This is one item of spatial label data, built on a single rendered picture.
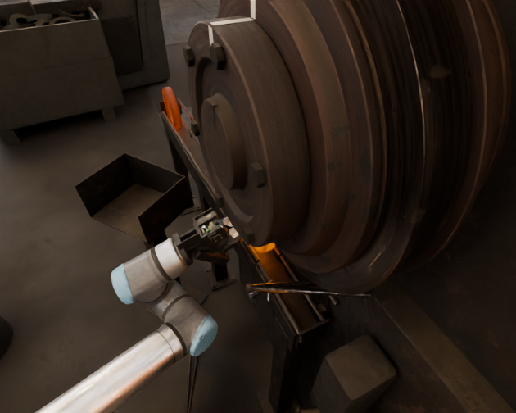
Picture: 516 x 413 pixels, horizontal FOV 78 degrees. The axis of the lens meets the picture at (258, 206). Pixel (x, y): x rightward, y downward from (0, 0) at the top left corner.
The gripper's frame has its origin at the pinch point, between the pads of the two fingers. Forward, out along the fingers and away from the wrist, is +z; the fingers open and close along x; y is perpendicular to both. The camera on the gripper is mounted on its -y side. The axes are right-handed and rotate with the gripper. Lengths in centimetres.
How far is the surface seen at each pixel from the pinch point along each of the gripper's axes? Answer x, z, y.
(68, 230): 104, -87, -53
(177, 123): 83, -5, -14
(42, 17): 246, -50, 15
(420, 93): -37, 9, 47
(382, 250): -39, 5, 33
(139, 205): 36.9, -29.9, -8.4
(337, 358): -38.2, -2.1, 3.8
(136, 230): 24.9, -32.7, -7.1
